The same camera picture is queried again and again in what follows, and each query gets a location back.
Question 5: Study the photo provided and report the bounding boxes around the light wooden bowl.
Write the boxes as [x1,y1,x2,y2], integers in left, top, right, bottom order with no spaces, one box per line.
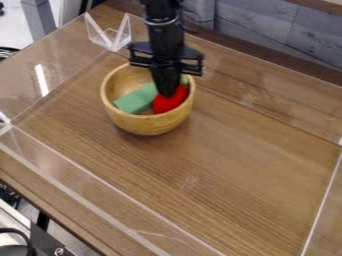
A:
[101,64,197,136]

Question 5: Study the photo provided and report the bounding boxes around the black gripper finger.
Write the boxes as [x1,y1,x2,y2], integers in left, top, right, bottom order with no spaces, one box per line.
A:
[166,66,182,97]
[150,64,167,96]

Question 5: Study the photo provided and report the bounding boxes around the red plush strawberry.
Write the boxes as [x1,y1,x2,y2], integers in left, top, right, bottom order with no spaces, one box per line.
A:
[153,75,190,114]

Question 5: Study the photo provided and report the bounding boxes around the grey post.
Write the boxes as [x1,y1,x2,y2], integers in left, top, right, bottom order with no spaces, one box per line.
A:
[22,0,57,41]

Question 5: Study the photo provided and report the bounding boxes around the clear acrylic tray enclosure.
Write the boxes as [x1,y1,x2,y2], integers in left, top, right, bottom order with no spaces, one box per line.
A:
[0,20,342,256]

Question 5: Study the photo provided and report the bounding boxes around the green rectangular block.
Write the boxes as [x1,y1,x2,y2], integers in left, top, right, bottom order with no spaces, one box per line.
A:
[113,82,158,114]

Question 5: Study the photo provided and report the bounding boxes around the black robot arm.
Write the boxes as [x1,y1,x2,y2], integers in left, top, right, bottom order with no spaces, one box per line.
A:
[129,0,205,98]

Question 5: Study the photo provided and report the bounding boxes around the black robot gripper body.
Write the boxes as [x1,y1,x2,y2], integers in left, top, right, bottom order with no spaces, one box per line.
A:
[129,16,205,76]

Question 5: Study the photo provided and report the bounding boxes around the black bracket with cable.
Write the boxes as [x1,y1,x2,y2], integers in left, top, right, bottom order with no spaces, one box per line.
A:
[0,225,79,256]

